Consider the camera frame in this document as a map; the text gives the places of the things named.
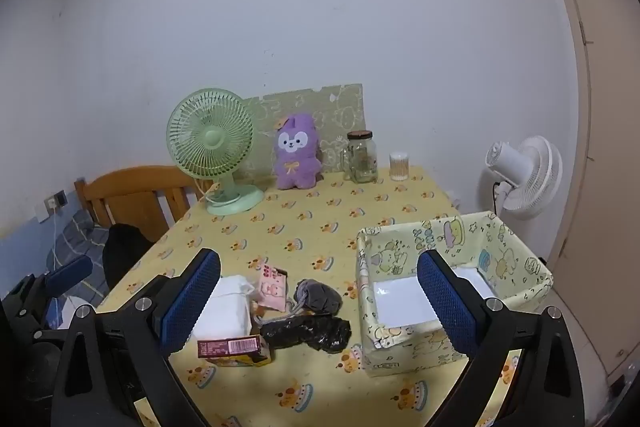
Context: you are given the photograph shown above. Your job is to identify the glass jar with lid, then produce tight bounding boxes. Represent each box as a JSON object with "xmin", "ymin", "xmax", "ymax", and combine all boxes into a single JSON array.
[{"xmin": 342, "ymin": 130, "xmax": 379, "ymax": 184}]

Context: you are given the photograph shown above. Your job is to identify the beige door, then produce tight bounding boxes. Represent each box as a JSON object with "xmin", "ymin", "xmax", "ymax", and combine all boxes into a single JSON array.
[{"xmin": 530, "ymin": 0, "xmax": 640, "ymax": 378}]

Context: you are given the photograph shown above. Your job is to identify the plaid bedding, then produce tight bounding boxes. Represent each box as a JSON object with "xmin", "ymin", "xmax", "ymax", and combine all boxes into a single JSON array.
[{"xmin": 45, "ymin": 207, "xmax": 111, "ymax": 303}]

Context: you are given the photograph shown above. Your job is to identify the black plastic bag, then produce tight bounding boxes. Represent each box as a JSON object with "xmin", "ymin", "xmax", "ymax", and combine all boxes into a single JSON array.
[{"xmin": 260, "ymin": 316, "xmax": 352, "ymax": 354}]

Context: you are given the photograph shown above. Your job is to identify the black garment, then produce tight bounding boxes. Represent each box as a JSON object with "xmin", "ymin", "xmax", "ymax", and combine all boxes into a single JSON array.
[{"xmin": 102, "ymin": 223, "xmax": 153, "ymax": 290}]

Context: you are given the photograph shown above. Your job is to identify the green desk fan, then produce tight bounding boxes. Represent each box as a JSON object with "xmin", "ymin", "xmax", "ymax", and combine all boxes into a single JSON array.
[{"xmin": 166, "ymin": 88, "xmax": 265, "ymax": 215}]

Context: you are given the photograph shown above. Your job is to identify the pink cartoon packet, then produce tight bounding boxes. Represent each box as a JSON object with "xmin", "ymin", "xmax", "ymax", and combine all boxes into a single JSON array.
[{"xmin": 250, "ymin": 263, "xmax": 289, "ymax": 312}]

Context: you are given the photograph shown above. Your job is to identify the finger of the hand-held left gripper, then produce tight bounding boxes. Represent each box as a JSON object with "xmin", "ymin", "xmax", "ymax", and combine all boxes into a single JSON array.
[{"xmin": 30, "ymin": 255, "xmax": 94, "ymax": 308}]

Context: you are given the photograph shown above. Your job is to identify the white standing fan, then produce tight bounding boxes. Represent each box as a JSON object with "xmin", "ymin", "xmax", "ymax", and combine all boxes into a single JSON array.
[{"xmin": 486, "ymin": 136, "xmax": 563, "ymax": 221}]

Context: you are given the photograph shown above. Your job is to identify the grey drawstring pouch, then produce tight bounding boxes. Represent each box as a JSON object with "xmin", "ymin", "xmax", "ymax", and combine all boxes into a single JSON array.
[{"xmin": 255, "ymin": 278, "xmax": 343, "ymax": 328}]

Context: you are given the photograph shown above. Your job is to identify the cotton swab container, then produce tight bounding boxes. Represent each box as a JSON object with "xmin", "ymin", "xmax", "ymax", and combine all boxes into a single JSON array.
[{"xmin": 389, "ymin": 151, "xmax": 411, "ymax": 181}]

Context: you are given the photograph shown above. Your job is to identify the cartoon printed cardboard panel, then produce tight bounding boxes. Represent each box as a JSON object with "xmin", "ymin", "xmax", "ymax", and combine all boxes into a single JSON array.
[{"xmin": 243, "ymin": 83, "xmax": 364, "ymax": 180}]

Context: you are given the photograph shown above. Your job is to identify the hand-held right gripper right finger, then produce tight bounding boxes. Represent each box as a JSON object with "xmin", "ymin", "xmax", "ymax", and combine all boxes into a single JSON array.
[{"xmin": 416, "ymin": 249, "xmax": 586, "ymax": 427}]

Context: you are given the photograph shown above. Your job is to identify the black fan cable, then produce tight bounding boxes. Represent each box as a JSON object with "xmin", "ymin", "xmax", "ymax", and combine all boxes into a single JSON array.
[{"xmin": 491, "ymin": 181, "xmax": 511, "ymax": 212}]

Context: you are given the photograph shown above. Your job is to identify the white plastic-wrapped packet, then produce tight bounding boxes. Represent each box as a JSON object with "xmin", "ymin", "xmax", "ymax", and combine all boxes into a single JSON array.
[{"xmin": 192, "ymin": 275, "xmax": 256, "ymax": 340}]

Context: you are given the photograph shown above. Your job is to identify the dark red carton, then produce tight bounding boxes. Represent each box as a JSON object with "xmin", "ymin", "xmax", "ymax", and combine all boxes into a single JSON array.
[{"xmin": 197, "ymin": 336, "xmax": 271, "ymax": 360}]

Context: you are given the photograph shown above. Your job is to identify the yellow cartoon tablecloth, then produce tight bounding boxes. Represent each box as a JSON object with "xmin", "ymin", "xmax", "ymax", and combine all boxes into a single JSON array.
[{"xmin": 95, "ymin": 164, "xmax": 526, "ymax": 427}]

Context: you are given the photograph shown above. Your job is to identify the purple plush toy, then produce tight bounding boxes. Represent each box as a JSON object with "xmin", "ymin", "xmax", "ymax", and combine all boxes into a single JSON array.
[{"xmin": 272, "ymin": 113, "xmax": 324, "ymax": 191}]

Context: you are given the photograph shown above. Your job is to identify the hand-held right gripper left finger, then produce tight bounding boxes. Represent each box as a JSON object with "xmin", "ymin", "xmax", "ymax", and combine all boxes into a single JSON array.
[{"xmin": 50, "ymin": 248, "xmax": 223, "ymax": 427}]

